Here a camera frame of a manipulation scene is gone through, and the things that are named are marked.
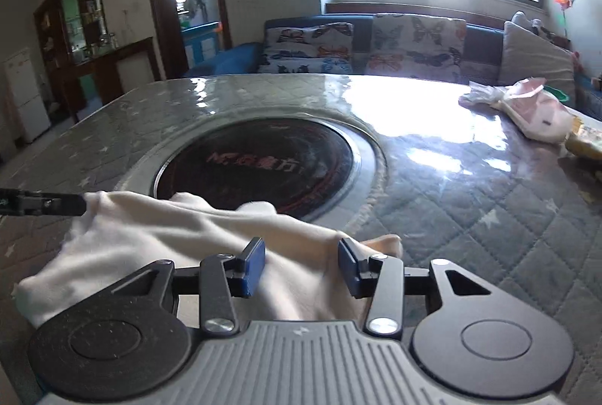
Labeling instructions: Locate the cream long-sleeve garment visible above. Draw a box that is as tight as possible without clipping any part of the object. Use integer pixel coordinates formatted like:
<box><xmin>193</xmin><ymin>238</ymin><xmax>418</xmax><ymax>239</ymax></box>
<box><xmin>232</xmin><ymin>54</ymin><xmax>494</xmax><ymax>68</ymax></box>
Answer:
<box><xmin>12</xmin><ymin>191</ymin><xmax>405</xmax><ymax>328</ymax></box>

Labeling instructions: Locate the crumpled white plastic bag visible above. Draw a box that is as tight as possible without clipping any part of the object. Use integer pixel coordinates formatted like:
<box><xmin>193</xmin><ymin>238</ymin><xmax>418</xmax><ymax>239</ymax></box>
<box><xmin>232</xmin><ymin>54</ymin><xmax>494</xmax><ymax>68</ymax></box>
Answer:
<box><xmin>458</xmin><ymin>80</ymin><xmax>509</xmax><ymax>110</ymax></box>

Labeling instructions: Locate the butterfly print cushion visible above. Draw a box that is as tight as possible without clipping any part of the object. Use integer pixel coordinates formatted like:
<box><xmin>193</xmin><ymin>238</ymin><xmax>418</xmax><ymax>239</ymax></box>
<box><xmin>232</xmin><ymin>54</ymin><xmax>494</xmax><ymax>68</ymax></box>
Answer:
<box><xmin>371</xmin><ymin>13</ymin><xmax>467</xmax><ymax>84</ymax></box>
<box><xmin>258</xmin><ymin>23</ymin><xmax>355</xmax><ymax>75</ymax></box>

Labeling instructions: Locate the dark wooden cabinet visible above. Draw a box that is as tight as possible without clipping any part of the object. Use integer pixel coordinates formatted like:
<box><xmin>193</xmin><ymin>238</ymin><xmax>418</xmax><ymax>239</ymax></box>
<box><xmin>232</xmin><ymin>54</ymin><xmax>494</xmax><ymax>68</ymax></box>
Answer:
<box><xmin>33</xmin><ymin>0</ymin><xmax>157</xmax><ymax>124</ymax></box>

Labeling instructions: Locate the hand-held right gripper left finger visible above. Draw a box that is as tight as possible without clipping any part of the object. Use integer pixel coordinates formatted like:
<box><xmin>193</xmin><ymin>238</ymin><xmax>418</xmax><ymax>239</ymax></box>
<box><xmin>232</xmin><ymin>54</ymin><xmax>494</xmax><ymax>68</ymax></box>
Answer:
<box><xmin>110</xmin><ymin>237</ymin><xmax>267</xmax><ymax>336</ymax></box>

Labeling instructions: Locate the white refrigerator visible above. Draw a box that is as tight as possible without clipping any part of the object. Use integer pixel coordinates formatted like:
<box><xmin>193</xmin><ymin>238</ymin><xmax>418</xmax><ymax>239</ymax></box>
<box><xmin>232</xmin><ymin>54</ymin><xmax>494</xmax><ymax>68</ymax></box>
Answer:
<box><xmin>4</xmin><ymin>47</ymin><xmax>51</xmax><ymax>145</ymax></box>

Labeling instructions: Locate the blue sofa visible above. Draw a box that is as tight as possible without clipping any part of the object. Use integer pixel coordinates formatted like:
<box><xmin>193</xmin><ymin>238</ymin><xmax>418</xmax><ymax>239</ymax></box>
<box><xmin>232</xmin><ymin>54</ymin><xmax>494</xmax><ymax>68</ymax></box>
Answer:
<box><xmin>181</xmin><ymin>12</ymin><xmax>602</xmax><ymax>121</ymax></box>

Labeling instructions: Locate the pink white plastic bag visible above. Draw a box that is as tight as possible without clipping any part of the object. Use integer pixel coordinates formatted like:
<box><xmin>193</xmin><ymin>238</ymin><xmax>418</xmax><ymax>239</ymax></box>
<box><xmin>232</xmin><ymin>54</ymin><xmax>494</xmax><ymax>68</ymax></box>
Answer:
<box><xmin>489</xmin><ymin>77</ymin><xmax>575</xmax><ymax>145</ymax></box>

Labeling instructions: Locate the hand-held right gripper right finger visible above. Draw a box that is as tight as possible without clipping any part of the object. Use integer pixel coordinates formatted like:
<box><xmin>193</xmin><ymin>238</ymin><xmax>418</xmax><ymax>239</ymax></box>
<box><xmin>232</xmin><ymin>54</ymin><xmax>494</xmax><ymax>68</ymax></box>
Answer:
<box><xmin>337</xmin><ymin>238</ymin><xmax>494</xmax><ymax>336</ymax></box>

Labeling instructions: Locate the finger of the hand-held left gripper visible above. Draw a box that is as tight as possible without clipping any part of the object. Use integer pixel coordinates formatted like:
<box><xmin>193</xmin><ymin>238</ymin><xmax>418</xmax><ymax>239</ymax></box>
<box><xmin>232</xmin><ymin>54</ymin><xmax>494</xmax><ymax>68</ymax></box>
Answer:
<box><xmin>0</xmin><ymin>187</ymin><xmax>88</xmax><ymax>218</ymax></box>

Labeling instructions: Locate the grey cushion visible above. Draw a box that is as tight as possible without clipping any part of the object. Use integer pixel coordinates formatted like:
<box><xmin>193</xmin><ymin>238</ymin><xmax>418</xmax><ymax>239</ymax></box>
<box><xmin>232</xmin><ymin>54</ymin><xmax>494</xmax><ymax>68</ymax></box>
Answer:
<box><xmin>497</xmin><ymin>21</ymin><xmax>577</xmax><ymax>94</ymax></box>

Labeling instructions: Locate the round black induction cooktop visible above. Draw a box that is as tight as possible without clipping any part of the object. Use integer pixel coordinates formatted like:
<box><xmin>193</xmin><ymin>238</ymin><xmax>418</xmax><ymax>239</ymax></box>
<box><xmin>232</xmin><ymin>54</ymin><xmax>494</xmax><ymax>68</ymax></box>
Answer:
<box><xmin>153</xmin><ymin>119</ymin><xmax>364</xmax><ymax>221</ymax></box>

